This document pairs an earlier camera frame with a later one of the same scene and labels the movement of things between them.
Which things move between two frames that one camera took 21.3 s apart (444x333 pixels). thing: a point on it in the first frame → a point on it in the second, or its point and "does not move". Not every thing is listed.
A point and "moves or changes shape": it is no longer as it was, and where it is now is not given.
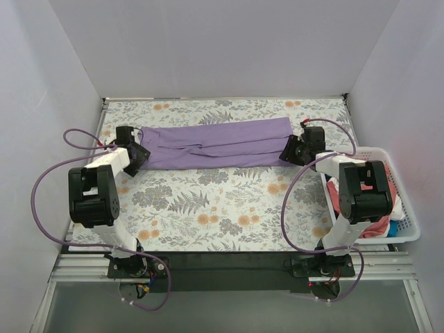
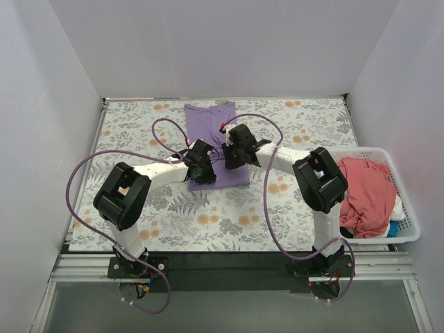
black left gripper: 137,157 → 203,172
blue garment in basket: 393,228 does not move
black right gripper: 293,150 → 229,159
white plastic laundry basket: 379,154 does not move
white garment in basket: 398,212 does not move
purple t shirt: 243,143 moves or changes shape
